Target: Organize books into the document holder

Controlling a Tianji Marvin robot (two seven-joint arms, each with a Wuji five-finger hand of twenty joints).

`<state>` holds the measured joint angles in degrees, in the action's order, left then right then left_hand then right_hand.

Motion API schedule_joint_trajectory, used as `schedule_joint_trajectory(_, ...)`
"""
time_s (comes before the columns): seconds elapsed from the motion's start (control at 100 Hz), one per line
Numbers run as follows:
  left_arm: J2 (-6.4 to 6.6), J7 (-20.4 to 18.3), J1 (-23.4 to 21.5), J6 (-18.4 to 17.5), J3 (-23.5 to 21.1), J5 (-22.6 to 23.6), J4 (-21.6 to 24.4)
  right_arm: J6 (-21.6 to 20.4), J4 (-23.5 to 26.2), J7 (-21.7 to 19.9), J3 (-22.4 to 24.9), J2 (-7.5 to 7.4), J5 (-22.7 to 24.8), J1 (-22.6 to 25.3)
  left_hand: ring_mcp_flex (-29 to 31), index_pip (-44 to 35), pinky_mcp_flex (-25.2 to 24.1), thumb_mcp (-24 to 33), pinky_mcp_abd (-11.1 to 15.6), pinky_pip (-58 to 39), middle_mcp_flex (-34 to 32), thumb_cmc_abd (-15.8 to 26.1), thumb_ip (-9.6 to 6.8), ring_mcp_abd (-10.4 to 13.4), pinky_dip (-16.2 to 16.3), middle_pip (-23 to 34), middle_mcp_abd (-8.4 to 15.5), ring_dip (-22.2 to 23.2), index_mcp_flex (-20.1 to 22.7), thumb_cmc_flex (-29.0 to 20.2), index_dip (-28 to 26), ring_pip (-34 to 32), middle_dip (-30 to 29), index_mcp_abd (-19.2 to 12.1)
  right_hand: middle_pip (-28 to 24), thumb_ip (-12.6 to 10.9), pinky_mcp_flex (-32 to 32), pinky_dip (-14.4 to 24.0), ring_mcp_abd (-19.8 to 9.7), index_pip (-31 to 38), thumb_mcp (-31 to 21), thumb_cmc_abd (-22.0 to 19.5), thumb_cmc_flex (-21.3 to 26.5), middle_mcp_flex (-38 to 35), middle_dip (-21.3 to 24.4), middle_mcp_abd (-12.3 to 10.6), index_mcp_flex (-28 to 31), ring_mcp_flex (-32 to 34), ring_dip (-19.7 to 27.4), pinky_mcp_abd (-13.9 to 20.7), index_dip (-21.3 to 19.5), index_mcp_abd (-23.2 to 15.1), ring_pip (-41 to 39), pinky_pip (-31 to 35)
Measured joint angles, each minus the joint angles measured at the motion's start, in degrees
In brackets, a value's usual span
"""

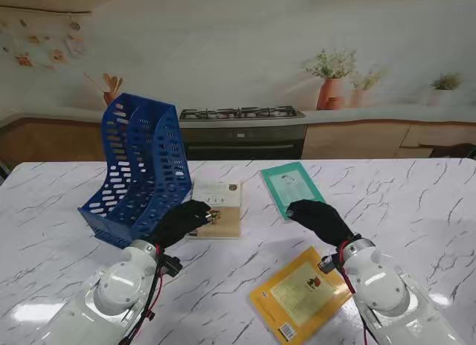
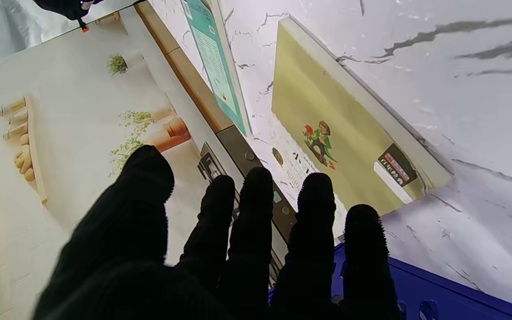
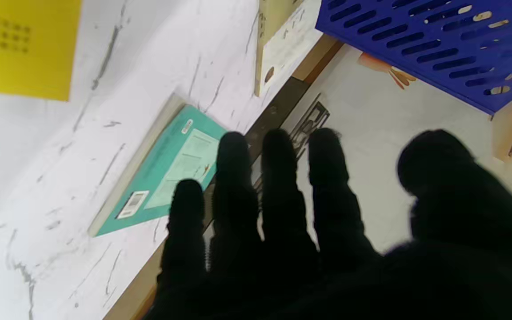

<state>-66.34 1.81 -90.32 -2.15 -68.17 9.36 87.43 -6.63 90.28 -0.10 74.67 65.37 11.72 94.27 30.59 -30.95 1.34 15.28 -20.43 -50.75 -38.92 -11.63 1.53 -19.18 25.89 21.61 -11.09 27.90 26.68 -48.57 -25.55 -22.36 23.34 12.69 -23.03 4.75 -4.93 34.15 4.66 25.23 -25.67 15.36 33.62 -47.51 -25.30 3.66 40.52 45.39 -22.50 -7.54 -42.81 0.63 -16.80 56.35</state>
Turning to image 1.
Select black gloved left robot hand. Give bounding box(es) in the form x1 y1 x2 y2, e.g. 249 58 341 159
147 199 221 251

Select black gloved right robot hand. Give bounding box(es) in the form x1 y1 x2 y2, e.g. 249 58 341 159
286 199 361 248

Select teal book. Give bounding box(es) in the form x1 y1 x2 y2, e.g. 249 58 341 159
259 161 328 222

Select yellow book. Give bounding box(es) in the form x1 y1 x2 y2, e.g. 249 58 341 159
248 246 353 342

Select beige and white book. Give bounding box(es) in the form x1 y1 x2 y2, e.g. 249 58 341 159
185 179 242 240

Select blue perforated plastic file rack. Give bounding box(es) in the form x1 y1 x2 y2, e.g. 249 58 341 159
77 91 193 251

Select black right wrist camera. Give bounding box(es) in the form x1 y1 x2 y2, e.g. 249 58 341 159
319 255 338 274

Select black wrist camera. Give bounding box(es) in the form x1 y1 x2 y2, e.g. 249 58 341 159
319 255 338 274
161 254 183 277

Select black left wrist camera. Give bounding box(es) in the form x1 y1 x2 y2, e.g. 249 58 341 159
161 254 183 277

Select right arm red black cables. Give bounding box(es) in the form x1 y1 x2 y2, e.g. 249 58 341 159
336 240 373 345

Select arm red black cables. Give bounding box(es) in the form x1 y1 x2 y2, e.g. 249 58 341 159
336 240 373 345
122 244 167 345

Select left arm red black cables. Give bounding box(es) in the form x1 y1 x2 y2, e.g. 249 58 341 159
122 244 167 345

